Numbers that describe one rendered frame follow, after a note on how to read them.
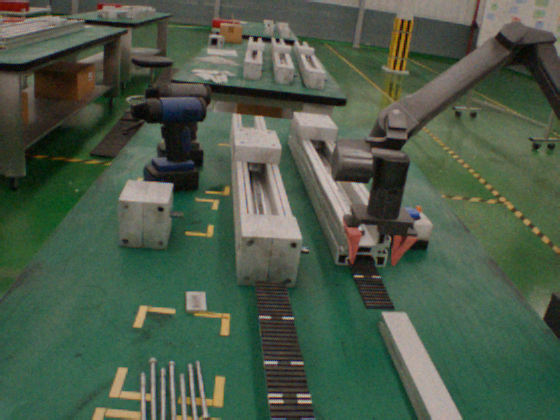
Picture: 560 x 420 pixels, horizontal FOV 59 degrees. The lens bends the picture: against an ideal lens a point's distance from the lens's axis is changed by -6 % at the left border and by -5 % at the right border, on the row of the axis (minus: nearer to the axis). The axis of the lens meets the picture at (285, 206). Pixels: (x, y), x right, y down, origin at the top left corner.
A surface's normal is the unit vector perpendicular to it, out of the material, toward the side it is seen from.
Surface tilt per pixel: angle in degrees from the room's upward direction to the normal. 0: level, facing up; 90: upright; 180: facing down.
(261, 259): 90
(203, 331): 0
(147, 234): 90
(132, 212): 90
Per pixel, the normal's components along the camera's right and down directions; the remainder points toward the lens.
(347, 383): 0.12, -0.92
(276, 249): 0.11, 0.40
